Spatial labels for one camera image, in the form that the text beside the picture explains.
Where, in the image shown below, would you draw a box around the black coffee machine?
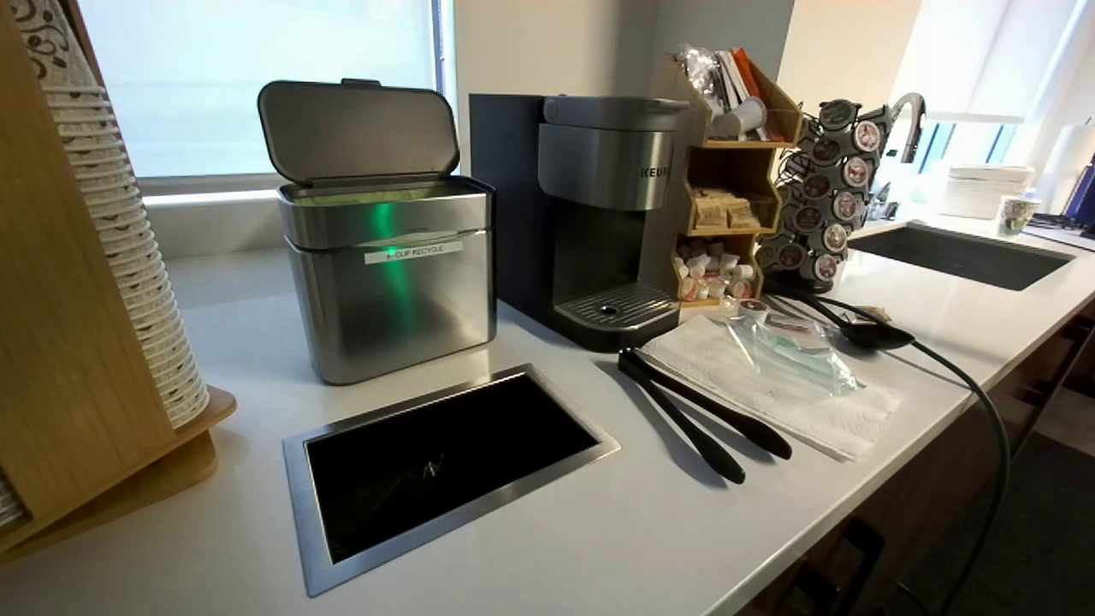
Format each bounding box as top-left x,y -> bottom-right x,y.
470,91 -> 685,353

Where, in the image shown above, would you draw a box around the coffee pod carousel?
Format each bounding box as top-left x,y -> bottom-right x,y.
759,100 -> 889,291

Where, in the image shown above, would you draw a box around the stack of paper cups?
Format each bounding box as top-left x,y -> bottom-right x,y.
8,0 -> 217,433

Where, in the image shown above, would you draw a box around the black plastic tongs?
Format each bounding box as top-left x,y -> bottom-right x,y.
616,348 -> 793,483

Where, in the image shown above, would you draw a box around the stainless steel bin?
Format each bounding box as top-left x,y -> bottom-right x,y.
257,79 -> 493,384

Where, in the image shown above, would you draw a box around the wooden condiment organizer rack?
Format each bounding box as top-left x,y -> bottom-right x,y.
665,49 -> 800,308

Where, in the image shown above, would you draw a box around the clear plastic bag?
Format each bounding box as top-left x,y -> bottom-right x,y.
640,310 -> 898,458

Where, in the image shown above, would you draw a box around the kitchen sink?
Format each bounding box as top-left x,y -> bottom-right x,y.
851,221 -> 1071,291

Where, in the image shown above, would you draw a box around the sink faucet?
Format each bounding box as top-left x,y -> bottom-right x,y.
885,91 -> 926,164

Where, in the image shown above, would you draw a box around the wooden cup dispenser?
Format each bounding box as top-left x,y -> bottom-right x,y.
0,0 -> 232,560

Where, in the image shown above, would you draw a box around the countertop trash chute frame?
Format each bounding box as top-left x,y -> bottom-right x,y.
281,366 -> 616,596

